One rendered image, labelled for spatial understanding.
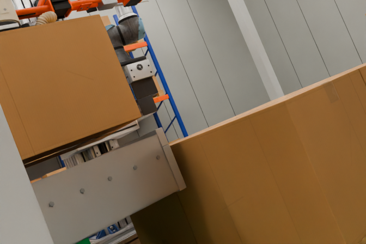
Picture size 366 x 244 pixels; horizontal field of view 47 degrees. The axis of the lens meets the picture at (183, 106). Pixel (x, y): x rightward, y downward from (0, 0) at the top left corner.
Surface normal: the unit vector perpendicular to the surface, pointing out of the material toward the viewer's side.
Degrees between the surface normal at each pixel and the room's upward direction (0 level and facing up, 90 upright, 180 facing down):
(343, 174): 90
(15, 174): 90
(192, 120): 90
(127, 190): 90
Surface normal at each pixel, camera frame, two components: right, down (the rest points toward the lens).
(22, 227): 0.57, -0.29
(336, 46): -0.78, 0.29
